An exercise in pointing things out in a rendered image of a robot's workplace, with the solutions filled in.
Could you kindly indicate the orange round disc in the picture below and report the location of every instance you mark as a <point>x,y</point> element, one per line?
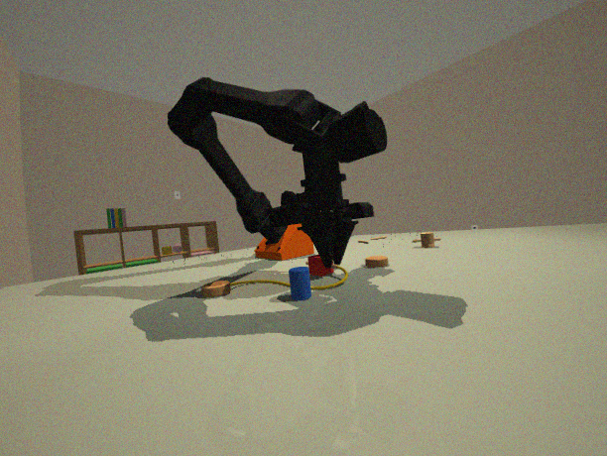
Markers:
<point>376,262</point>

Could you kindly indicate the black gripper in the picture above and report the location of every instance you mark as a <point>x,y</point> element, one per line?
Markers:
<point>329,230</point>

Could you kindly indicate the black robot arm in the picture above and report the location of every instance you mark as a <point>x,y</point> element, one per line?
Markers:
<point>287,115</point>

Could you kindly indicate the blue cylinder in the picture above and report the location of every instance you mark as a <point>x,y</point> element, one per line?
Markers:
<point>300,283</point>

